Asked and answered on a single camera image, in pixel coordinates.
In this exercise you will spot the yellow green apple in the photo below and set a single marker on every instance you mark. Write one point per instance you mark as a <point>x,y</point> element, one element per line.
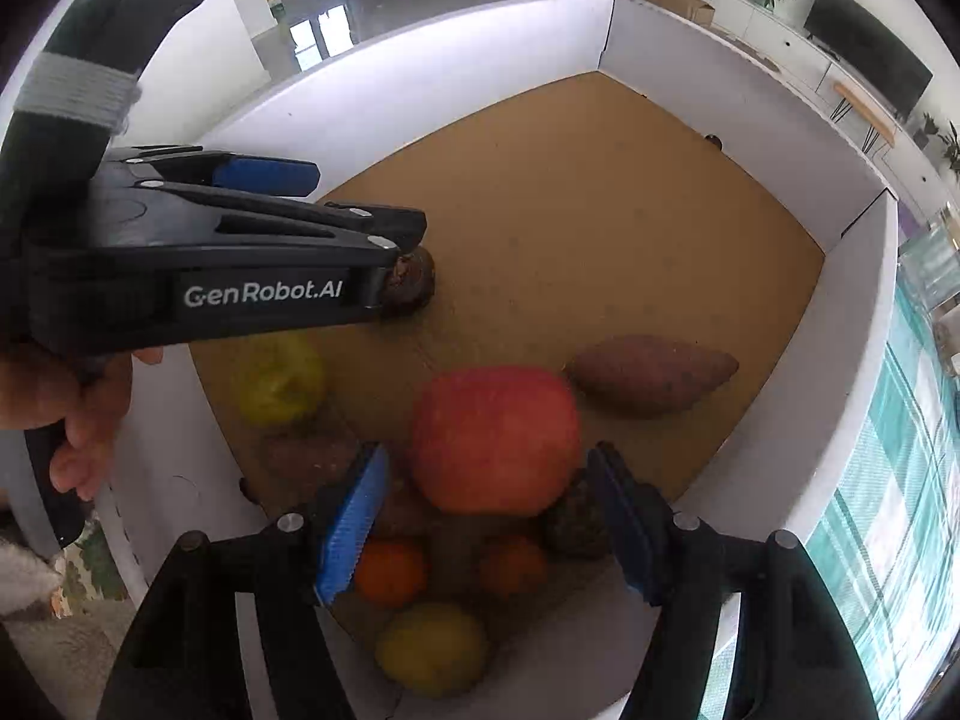
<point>277,382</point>
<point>431,649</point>

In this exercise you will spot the person's left hand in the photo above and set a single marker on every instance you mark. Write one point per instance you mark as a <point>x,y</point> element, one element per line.
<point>82,397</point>

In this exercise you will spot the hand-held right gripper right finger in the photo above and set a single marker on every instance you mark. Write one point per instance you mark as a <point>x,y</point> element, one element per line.
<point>630,532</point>

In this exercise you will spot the orange mandarin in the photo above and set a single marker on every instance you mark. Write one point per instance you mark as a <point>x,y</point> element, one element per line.
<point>391,574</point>
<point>514,566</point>

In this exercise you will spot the red apple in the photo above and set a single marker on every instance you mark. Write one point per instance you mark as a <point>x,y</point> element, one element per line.
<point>495,435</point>

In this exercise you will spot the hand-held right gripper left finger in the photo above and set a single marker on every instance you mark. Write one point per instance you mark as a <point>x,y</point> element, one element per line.
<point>352,525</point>

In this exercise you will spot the purple sweet potato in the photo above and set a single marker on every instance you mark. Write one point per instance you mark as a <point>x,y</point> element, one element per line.
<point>649,375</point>

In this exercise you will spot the wooden hairpin leg table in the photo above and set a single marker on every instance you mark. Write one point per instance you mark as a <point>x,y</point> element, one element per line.
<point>862,109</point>

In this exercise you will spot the white cardboard box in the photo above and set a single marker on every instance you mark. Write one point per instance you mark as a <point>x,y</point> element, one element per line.
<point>750,127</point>

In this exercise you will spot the brown oval fruit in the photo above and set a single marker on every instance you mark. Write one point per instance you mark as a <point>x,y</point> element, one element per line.
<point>307,461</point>

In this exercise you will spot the small dark water chestnut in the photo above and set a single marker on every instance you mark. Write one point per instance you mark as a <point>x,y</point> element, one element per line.
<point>416,285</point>

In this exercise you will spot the black television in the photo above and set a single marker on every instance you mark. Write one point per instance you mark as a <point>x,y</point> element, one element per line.
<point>862,45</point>

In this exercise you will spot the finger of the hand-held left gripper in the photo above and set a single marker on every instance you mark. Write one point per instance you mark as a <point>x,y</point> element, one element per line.
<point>375,223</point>
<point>262,172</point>

